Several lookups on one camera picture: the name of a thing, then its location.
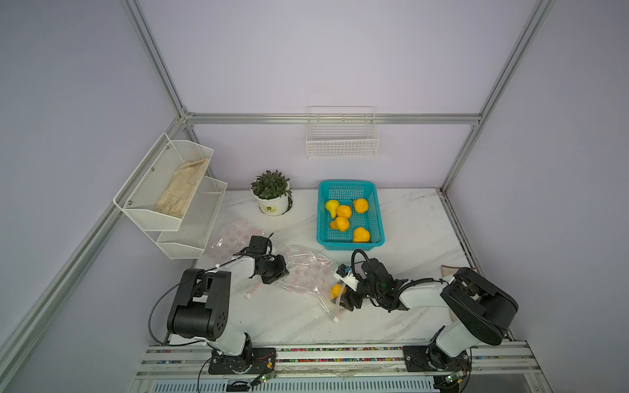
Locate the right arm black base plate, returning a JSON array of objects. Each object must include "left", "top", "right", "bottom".
[{"left": 402, "top": 345, "right": 470, "bottom": 373}]

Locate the white wire wall basket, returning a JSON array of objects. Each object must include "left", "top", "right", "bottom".
[{"left": 306, "top": 106, "right": 379, "bottom": 159}]

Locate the aluminium rail with coloured beads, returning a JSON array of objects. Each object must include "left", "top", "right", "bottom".
[{"left": 136, "top": 341, "right": 542, "bottom": 379}]

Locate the bright yellow pear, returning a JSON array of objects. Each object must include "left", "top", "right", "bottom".
[{"left": 324, "top": 199, "right": 340, "bottom": 219}]

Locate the white mesh upper shelf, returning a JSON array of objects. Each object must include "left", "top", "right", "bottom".
[{"left": 113, "top": 134, "right": 214, "bottom": 232}]

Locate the orange yellow pear bag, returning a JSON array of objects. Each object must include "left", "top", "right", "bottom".
[{"left": 353, "top": 198, "right": 370, "bottom": 214}]

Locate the teal plastic basket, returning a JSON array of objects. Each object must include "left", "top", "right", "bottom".
[{"left": 316, "top": 180, "right": 385, "bottom": 252}]

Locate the beige cloth in shelf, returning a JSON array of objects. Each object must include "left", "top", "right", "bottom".
[{"left": 154, "top": 158, "right": 210, "bottom": 219}]

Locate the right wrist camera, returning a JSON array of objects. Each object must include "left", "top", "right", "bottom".
[{"left": 334, "top": 264, "right": 359, "bottom": 291}]

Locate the potted green plant white pot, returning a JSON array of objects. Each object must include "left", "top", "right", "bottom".
[{"left": 250, "top": 170, "right": 292, "bottom": 217}]

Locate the white mesh shelf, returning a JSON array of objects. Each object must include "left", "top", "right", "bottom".
[
  {"left": 157, "top": 176, "right": 228, "bottom": 260},
  {"left": 113, "top": 134, "right": 214, "bottom": 232}
]

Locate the white mesh lower shelf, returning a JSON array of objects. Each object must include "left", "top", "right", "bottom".
[{"left": 157, "top": 176, "right": 228, "bottom": 260}]

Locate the yellow pear bag bottom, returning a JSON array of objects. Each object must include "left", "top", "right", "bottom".
[{"left": 330, "top": 283, "right": 347, "bottom": 301}]

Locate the yellow pear bag top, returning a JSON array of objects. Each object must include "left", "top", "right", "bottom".
[{"left": 329, "top": 216, "right": 350, "bottom": 233}]

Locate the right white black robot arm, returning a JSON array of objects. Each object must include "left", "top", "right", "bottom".
[{"left": 331, "top": 249, "right": 519, "bottom": 368}]

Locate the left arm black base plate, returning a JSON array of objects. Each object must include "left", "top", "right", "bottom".
[{"left": 207, "top": 347, "right": 277, "bottom": 375}]

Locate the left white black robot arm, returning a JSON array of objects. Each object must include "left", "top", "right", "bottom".
[{"left": 166, "top": 236, "right": 288, "bottom": 356}]

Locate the beige work glove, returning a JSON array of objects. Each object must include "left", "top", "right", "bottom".
[{"left": 441, "top": 265, "right": 460, "bottom": 278}]

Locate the clear zip-top bag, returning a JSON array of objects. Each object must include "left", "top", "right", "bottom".
[
  {"left": 203, "top": 219, "right": 265, "bottom": 266},
  {"left": 270, "top": 245, "right": 344, "bottom": 324}
]

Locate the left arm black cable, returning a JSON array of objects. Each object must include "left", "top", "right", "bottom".
[{"left": 147, "top": 279, "right": 207, "bottom": 347}]

